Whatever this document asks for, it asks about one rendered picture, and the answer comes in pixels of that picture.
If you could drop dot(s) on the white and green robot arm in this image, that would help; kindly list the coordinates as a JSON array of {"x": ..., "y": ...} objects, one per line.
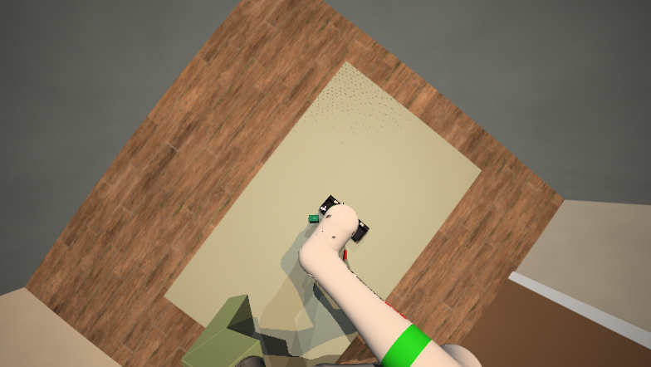
[{"x": 392, "y": 338}]

